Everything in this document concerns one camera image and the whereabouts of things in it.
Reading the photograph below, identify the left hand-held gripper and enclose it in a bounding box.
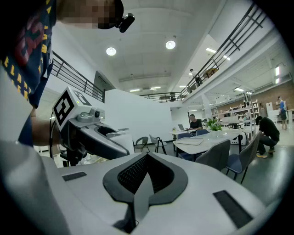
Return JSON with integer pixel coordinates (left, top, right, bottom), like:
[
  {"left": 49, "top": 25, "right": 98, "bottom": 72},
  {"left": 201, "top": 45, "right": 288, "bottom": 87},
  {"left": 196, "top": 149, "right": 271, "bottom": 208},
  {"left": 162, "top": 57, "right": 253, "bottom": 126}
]
[{"left": 51, "top": 86, "right": 131, "bottom": 166}]

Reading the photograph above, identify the person's left forearm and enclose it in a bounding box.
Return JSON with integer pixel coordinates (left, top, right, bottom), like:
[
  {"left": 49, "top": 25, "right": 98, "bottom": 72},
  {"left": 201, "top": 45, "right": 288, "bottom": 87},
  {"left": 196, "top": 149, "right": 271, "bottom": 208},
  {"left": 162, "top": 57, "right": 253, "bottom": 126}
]
[{"left": 31, "top": 118, "right": 61, "bottom": 148}]

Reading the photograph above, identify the person's dark printed shirt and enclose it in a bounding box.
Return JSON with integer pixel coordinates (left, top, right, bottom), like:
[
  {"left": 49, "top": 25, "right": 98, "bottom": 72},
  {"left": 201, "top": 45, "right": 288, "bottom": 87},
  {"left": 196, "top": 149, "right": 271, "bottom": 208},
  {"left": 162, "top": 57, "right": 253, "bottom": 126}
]
[{"left": 0, "top": 0, "right": 58, "bottom": 147}]

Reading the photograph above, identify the white shelving unit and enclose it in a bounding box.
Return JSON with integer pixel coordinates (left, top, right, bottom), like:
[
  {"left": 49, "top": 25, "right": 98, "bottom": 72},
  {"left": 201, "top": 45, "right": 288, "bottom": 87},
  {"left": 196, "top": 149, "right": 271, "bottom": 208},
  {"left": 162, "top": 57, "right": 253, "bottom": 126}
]
[{"left": 210, "top": 98, "right": 260, "bottom": 129}]

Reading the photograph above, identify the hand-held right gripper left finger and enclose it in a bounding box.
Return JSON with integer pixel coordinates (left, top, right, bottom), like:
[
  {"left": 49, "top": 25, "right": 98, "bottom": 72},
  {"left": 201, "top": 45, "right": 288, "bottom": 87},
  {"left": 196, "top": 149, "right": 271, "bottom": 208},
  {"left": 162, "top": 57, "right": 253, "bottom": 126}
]
[{"left": 45, "top": 151, "right": 149, "bottom": 235}]

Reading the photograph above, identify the grey chair with black legs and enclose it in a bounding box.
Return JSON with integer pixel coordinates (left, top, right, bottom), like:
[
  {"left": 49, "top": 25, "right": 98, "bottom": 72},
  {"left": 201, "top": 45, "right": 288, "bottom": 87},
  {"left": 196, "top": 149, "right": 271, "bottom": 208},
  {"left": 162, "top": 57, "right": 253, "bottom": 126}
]
[{"left": 149, "top": 134, "right": 167, "bottom": 155}]

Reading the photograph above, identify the dark round-back chair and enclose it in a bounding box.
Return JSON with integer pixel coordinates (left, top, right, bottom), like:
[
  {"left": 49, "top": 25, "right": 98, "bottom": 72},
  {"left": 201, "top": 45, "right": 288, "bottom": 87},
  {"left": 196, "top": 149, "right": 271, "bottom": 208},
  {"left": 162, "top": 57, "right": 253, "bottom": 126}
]
[{"left": 134, "top": 136, "right": 150, "bottom": 153}]

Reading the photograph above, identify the black head-mounted camera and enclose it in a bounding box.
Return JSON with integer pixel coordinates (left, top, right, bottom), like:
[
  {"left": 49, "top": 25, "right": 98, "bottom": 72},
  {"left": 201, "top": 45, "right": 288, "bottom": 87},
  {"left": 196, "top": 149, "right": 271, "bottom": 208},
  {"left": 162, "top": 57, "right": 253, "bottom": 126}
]
[{"left": 115, "top": 12, "right": 136, "bottom": 34}]

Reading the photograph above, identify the person's head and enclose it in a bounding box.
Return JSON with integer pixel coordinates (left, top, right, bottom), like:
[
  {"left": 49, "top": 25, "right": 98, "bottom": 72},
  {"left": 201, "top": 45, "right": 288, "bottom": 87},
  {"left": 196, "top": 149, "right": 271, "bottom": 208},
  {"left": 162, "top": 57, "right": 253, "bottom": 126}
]
[{"left": 56, "top": 0, "right": 117, "bottom": 29}]

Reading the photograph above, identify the green potted plant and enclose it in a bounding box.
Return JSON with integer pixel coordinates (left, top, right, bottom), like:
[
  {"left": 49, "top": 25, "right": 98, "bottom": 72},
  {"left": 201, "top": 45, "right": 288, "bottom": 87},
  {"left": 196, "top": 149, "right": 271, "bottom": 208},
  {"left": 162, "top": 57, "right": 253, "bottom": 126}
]
[{"left": 206, "top": 117, "right": 223, "bottom": 138}]

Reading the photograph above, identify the grey rectangular tray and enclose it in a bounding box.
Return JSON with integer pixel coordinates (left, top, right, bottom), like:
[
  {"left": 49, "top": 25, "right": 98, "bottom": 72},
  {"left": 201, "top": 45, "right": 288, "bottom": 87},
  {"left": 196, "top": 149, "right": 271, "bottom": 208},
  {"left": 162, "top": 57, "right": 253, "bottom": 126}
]
[{"left": 175, "top": 137, "right": 204, "bottom": 146}]

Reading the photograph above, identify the black mezzanine railing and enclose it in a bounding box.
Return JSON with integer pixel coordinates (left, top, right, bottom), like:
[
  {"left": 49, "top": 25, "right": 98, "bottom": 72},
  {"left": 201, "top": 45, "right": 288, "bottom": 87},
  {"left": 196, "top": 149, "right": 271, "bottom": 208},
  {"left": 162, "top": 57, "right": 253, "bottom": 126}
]
[
  {"left": 140, "top": 2, "right": 268, "bottom": 103},
  {"left": 50, "top": 51, "right": 106, "bottom": 103}
]

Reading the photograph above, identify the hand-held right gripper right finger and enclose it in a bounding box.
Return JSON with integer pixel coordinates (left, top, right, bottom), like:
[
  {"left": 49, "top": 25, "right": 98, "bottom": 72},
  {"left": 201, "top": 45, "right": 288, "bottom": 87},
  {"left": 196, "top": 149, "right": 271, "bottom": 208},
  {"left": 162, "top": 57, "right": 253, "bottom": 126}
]
[{"left": 133, "top": 151, "right": 268, "bottom": 235}]

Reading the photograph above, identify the white square table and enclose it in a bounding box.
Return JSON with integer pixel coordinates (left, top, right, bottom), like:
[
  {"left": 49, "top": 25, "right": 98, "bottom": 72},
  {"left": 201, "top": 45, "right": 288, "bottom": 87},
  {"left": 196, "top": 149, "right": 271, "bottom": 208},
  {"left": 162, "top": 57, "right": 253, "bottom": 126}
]
[{"left": 169, "top": 129, "right": 198, "bottom": 152}]

